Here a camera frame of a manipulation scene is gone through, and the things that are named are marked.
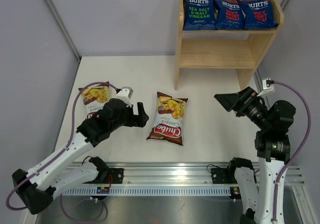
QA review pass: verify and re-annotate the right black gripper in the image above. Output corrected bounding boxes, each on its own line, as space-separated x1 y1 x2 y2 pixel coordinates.
215 86 272 130

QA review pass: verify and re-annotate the large Chuba cassava chips bag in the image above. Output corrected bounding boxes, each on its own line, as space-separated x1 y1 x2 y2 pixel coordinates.
147 92 188 146

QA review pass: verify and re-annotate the blue Burts chilli bag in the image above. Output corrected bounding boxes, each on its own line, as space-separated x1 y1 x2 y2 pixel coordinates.
237 0 278 29
214 0 245 30

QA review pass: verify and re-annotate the blue Burts sea salt bag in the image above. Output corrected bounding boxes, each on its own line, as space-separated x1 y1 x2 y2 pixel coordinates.
183 0 216 31

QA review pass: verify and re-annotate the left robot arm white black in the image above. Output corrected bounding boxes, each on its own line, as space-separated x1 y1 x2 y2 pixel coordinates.
12 98 149 215

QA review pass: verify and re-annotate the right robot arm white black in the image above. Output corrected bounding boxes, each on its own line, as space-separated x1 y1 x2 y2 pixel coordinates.
214 87 296 224

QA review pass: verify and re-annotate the left Chuba cassava chips bag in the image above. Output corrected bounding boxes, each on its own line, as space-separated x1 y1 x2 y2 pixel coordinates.
78 82 111 120

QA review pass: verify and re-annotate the wooden two-tier shelf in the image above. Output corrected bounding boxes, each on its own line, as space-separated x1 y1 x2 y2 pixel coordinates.
174 0 285 90

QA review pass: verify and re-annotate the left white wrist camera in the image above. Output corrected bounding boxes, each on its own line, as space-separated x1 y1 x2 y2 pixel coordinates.
115 87 134 106

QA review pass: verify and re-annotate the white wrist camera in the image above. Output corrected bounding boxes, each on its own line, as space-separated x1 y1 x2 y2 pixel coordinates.
258 78 275 98
115 87 134 106

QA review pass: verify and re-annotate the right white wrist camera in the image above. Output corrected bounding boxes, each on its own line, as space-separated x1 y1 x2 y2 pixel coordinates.
258 78 275 98

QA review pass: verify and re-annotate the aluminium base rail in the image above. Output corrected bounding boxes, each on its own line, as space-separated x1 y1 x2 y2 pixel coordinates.
33 162 306 197

